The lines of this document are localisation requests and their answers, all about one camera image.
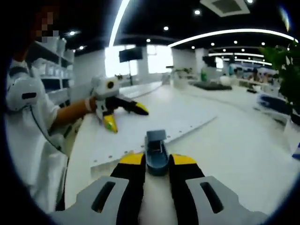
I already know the white and blue box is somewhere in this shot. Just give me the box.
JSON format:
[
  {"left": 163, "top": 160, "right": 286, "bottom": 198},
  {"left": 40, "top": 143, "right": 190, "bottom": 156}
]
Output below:
[{"left": 285, "top": 117, "right": 300, "bottom": 160}]

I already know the person's left hand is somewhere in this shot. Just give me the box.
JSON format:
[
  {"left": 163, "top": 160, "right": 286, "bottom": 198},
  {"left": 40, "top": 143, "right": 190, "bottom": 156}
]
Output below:
[{"left": 90, "top": 96, "right": 98, "bottom": 113}]

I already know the person's white shirt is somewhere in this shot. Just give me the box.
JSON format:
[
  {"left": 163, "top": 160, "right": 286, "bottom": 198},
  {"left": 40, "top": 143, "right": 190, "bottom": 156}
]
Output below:
[{"left": 4, "top": 60, "right": 71, "bottom": 213}]

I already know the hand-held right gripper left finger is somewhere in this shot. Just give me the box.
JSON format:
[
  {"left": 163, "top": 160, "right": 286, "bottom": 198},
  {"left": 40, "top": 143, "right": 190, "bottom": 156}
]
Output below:
[{"left": 50, "top": 152, "right": 147, "bottom": 225}]

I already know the black hanging screen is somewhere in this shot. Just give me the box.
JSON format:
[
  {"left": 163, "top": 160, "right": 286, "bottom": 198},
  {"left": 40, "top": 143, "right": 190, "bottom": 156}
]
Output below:
[{"left": 119, "top": 46, "right": 143, "bottom": 63}]

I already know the green potted plant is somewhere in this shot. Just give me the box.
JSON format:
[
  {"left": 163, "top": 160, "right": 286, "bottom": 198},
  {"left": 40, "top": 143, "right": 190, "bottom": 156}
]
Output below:
[{"left": 260, "top": 39, "right": 300, "bottom": 116}]

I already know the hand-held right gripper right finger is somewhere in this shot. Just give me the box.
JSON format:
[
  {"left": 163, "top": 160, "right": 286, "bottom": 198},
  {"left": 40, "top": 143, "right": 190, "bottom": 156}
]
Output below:
[{"left": 168, "top": 153, "right": 270, "bottom": 225}]

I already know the ceiling air vent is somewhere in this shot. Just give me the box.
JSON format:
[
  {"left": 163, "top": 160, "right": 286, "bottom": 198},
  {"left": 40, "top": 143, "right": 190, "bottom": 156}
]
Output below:
[{"left": 200, "top": 0, "right": 250, "bottom": 17}]

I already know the stack of blue-white documents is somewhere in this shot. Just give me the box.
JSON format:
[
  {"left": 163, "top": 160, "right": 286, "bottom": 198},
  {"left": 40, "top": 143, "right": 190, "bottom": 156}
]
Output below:
[{"left": 255, "top": 93, "right": 292, "bottom": 123}]

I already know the dark device cable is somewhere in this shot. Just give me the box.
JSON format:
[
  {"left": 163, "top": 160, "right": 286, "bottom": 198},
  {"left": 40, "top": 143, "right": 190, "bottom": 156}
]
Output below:
[{"left": 29, "top": 105, "right": 63, "bottom": 152}]

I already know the dark grey mat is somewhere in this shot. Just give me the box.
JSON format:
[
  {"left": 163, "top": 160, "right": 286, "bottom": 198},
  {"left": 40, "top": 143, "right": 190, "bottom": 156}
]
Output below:
[{"left": 191, "top": 81, "right": 233, "bottom": 91}]

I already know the white storage shelf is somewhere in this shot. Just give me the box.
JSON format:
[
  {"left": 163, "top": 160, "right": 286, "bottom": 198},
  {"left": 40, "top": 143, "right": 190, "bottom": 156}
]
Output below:
[{"left": 30, "top": 38, "right": 75, "bottom": 106}]

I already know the white paper sheet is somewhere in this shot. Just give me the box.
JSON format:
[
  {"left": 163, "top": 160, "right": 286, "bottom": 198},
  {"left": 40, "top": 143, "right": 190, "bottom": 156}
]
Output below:
[{"left": 89, "top": 98, "right": 218, "bottom": 175}]

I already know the curved ceiling light strip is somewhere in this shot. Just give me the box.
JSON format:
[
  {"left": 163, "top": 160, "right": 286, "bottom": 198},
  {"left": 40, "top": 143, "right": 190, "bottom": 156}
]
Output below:
[
  {"left": 168, "top": 28, "right": 298, "bottom": 47},
  {"left": 109, "top": 0, "right": 131, "bottom": 47}
]

